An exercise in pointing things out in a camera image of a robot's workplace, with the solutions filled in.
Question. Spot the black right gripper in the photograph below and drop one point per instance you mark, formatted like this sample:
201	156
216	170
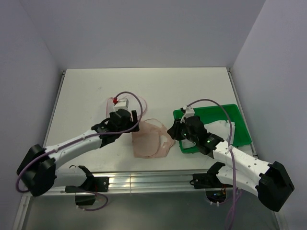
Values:
174	130

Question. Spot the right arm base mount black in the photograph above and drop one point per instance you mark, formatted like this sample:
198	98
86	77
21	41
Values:
214	189

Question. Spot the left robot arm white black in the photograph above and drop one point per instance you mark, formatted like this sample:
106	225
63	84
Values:
41	170

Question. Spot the mesh laundry bag pink trim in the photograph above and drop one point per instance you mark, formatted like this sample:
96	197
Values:
133	104

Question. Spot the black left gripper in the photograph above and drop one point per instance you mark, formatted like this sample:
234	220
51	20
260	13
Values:
132	123

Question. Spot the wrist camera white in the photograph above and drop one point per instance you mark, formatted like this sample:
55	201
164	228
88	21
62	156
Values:
120	104
187	112

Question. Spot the white cloth in tray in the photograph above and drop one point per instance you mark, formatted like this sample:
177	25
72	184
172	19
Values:
222	129

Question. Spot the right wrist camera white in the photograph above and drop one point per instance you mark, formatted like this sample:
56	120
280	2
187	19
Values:
187	112

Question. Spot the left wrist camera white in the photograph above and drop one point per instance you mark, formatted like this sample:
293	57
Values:
120	104

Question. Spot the green plastic tray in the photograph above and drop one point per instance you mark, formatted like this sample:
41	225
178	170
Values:
210	114

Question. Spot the pink beige bra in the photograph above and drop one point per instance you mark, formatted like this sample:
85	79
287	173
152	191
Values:
152	140

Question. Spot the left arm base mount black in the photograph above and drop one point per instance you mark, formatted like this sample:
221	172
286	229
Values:
90	192

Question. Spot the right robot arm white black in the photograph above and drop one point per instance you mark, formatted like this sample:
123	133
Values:
270	182

